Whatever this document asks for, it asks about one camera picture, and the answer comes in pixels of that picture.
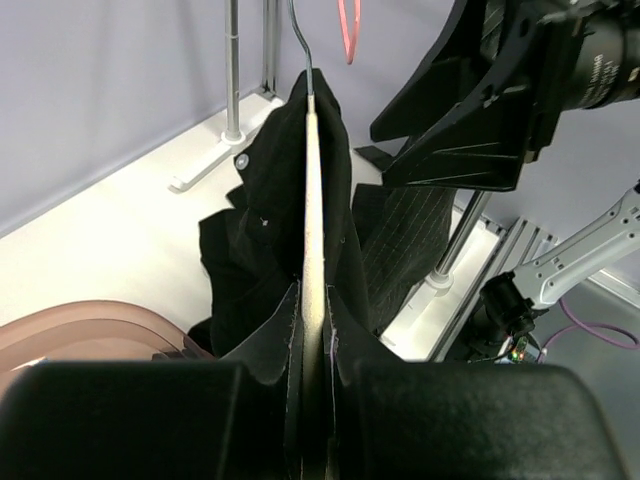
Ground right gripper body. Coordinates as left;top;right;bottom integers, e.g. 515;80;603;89
480;1;584;164

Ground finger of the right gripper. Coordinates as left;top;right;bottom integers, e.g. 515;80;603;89
370;1;530;143
383;99;535;192

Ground dark striped shirt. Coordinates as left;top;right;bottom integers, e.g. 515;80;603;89
352;0;511;346

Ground pink hanger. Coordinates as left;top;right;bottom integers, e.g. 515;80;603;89
337;0;362;65

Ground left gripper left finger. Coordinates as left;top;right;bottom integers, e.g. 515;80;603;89
1;285;301;479

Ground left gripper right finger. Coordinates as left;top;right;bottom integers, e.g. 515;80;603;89
325;289;620;479

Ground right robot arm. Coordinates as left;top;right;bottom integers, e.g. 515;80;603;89
365;1;639;233

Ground black shirt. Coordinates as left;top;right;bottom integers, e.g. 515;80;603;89
188;69;373;357

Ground white clothes rack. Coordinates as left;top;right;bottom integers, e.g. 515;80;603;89
170;1;497;361

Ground pink translucent plastic basin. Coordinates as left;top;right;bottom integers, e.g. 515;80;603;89
1;300;213;391

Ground aluminium mounting rail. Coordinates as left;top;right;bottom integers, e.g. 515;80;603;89
428;218;558;362

